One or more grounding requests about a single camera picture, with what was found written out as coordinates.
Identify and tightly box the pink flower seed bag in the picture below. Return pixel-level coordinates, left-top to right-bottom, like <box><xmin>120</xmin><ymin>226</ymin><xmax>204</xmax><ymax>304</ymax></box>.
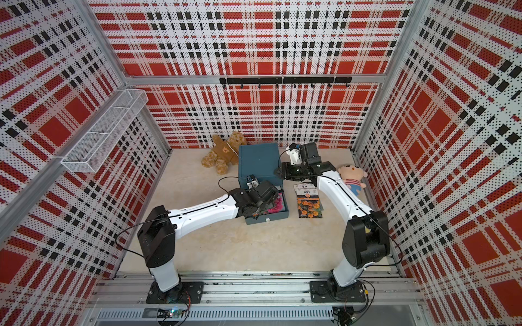
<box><xmin>265</xmin><ymin>193</ymin><xmax>285</xmax><ymax>215</ymax></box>

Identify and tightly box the teal drawer cabinet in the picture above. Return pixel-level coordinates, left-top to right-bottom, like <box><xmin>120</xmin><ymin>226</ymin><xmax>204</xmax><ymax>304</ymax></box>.
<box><xmin>238</xmin><ymin>143</ymin><xmax>290</xmax><ymax>225</ymax></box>

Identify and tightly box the orange marigold seed bag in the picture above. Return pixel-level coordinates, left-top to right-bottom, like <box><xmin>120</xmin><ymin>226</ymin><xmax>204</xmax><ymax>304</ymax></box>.
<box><xmin>294</xmin><ymin>183</ymin><xmax>323</xmax><ymax>219</ymax></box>

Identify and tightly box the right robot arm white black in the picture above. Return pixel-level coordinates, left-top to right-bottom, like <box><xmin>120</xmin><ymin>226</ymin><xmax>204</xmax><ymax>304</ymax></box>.
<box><xmin>275</xmin><ymin>143</ymin><xmax>390</xmax><ymax>292</ymax></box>

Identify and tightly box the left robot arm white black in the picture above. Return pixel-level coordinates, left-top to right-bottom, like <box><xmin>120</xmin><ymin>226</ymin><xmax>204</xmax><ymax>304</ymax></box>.
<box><xmin>137</xmin><ymin>181</ymin><xmax>279</xmax><ymax>293</ymax></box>

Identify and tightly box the plush doll striped shirt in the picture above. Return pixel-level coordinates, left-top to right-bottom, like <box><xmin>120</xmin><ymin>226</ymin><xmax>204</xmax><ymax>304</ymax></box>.
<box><xmin>338</xmin><ymin>164</ymin><xmax>368</xmax><ymax>196</ymax></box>

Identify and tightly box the brown teddy bear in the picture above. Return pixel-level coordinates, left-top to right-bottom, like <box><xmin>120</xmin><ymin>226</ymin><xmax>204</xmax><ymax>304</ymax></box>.
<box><xmin>201</xmin><ymin>131</ymin><xmax>247</xmax><ymax>175</ymax></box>

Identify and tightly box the green circuit board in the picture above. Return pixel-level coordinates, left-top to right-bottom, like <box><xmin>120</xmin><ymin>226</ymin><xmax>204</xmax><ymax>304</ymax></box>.
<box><xmin>156</xmin><ymin>308</ymin><xmax>185</xmax><ymax>321</ymax></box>

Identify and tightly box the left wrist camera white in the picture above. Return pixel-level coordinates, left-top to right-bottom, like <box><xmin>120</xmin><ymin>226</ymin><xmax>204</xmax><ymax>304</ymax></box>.
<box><xmin>246</xmin><ymin>175</ymin><xmax>259</xmax><ymax>189</ymax></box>

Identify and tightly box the black hook rail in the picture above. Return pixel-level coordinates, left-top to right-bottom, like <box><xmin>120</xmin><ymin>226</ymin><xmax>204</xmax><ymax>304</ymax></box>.
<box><xmin>219</xmin><ymin>76</ymin><xmax>353</xmax><ymax>87</ymax></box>

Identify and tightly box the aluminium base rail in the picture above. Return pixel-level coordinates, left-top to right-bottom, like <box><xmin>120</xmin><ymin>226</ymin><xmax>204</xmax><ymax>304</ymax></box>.
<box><xmin>81</xmin><ymin>272</ymin><xmax>430</xmax><ymax>325</ymax></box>

